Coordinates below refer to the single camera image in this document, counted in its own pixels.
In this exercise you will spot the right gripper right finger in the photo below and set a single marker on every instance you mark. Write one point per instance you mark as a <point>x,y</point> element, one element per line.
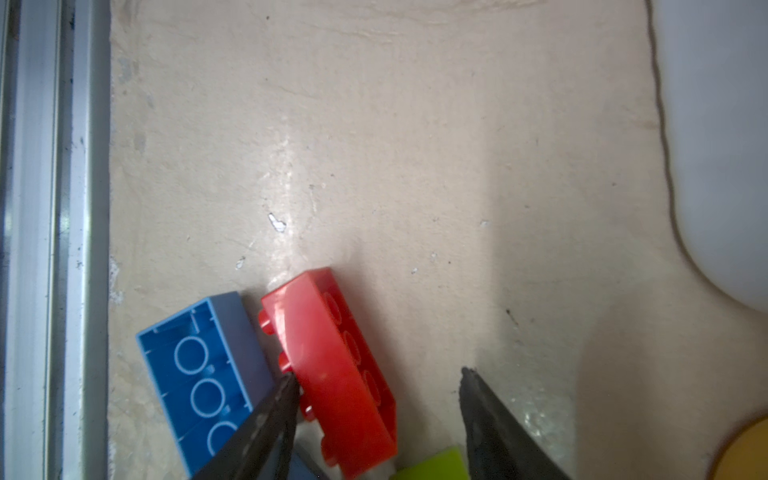
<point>497,445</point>

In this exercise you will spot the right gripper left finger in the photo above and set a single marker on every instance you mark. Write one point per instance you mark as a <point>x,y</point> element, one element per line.
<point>261,448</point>

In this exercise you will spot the blue diagonal brick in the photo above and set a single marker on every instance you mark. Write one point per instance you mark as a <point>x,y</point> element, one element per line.
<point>303,467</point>

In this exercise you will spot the red long brick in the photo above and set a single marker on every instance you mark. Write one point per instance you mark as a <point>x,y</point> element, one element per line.
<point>343,387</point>

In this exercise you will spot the green brick lower right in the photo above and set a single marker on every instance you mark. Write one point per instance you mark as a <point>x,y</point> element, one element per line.
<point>446,465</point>

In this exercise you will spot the yellow plastic bin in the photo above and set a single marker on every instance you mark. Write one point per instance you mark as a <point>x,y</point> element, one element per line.
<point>744,457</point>

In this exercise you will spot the near white plastic bin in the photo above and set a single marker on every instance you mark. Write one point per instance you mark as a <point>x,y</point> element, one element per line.
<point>711,58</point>

